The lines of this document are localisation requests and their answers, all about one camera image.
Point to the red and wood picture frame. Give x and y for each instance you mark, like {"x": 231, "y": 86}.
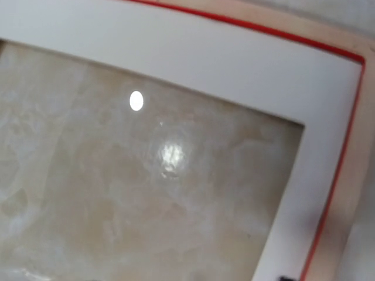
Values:
{"x": 357, "y": 131}

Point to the white mat board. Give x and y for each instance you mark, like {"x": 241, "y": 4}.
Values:
{"x": 312, "y": 84}

